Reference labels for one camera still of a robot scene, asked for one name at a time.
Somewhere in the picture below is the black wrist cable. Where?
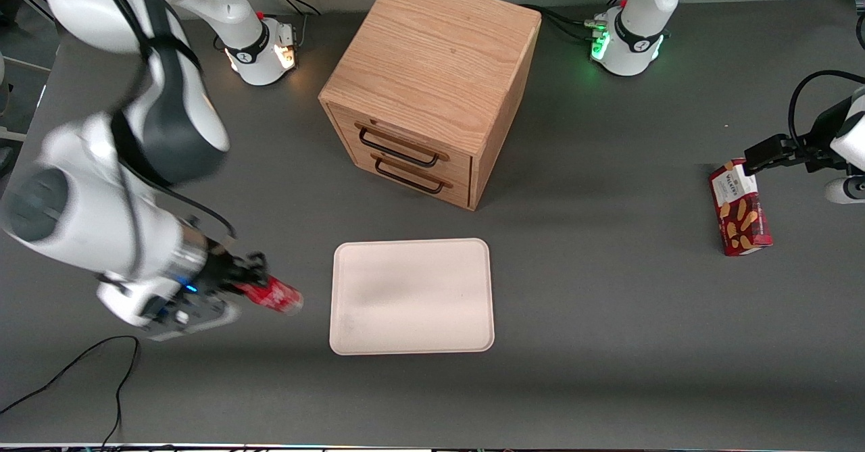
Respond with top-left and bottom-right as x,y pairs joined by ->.
145,180 -> 238,241
788,70 -> 865,159

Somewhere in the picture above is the cream plastic tray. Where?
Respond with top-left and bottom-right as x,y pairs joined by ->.
329,238 -> 495,356

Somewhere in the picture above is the wooden drawer cabinet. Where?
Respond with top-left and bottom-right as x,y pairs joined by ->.
318,0 -> 543,211

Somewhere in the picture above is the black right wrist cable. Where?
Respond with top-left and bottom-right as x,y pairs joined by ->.
145,180 -> 238,241

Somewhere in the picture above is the red coke bottle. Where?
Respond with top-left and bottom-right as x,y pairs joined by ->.
242,275 -> 305,316

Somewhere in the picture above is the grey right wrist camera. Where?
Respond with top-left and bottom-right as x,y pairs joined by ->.
97,274 -> 242,342

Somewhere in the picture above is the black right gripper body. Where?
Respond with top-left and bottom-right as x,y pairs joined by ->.
195,241 -> 239,299

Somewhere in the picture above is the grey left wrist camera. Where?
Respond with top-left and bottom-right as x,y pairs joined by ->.
824,176 -> 865,205

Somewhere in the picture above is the black left arm base cable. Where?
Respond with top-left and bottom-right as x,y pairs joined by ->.
519,3 -> 609,42

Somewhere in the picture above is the thin black cable on table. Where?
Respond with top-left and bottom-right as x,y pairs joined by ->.
0,335 -> 141,447

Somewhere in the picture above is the wooden drawer with black handle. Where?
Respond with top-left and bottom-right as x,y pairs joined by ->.
331,106 -> 472,184
349,149 -> 471,208

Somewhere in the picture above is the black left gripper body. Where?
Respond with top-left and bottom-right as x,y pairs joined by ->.
786,97 -> 854,173

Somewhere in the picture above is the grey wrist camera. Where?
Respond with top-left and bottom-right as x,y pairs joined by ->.
97,274 -> 242,342
824,176 -> 865,205

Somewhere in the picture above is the red shortbread cookie box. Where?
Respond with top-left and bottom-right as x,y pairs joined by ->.
708,158 -> 774,257

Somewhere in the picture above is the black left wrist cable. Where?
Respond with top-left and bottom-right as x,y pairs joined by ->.
788,70 -> 865,159

